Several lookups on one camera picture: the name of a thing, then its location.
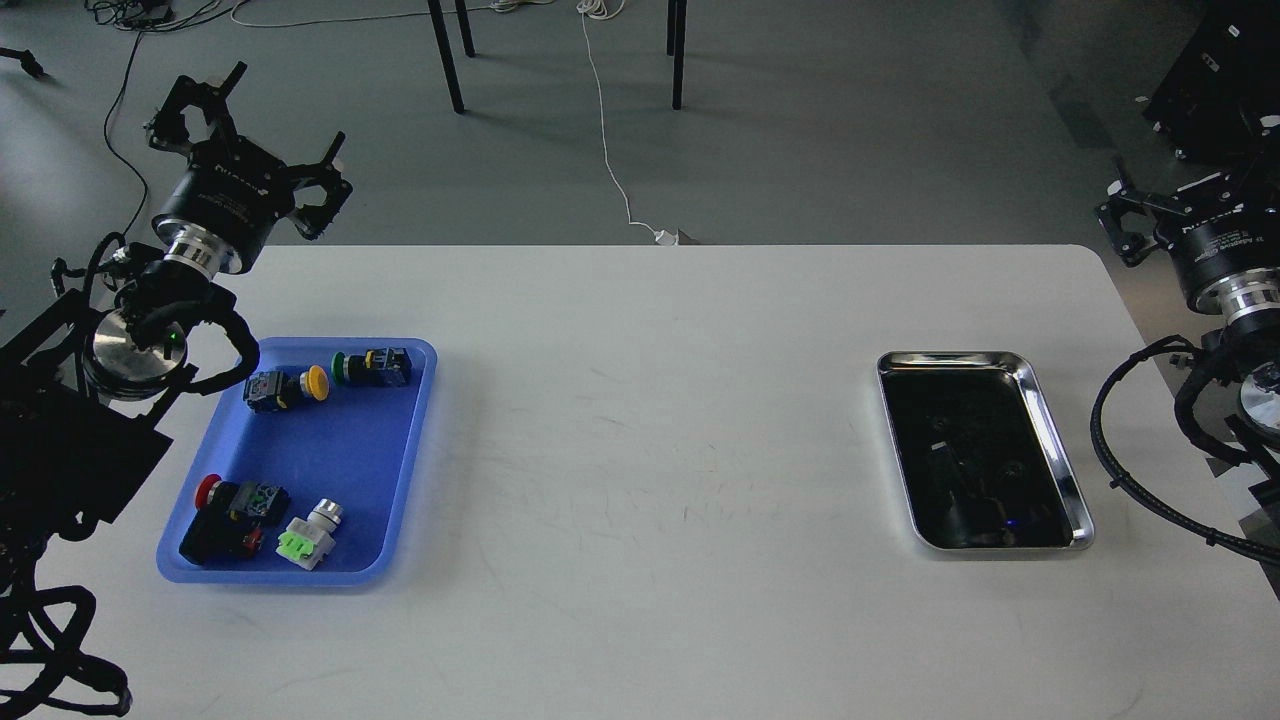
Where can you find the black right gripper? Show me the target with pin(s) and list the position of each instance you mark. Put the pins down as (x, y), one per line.
(1226, 261)

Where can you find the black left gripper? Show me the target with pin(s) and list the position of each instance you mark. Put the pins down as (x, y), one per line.
(233, 189)

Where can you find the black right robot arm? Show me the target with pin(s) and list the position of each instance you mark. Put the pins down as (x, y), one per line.
(1227, 405)

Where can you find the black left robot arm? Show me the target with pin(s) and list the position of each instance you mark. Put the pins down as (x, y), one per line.
(86, 382)

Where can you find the black equipment case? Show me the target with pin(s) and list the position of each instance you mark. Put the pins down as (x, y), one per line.
(1220, 99)

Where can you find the black table leg left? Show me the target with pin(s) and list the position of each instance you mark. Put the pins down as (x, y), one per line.
(443, 45)

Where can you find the black thin table leg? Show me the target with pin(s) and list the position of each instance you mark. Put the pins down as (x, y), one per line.
(463, 20)

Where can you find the silver metal tray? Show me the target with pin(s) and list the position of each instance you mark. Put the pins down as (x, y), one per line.
(982, 465)

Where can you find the blue plastic tray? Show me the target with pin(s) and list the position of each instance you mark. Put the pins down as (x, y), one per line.
(358, 449)

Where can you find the red emergency stop button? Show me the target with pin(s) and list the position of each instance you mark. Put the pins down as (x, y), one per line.
(231, 519)

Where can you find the black table leg right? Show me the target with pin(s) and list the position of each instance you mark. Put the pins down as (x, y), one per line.
(675, 47)

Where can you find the yellow push button switch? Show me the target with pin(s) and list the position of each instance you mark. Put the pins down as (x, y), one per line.
(286, 389)

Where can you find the green push button switch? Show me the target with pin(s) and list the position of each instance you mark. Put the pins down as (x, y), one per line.
(377, 367)

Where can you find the white green selector switch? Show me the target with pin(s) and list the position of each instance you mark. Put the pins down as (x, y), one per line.
(307, 541)

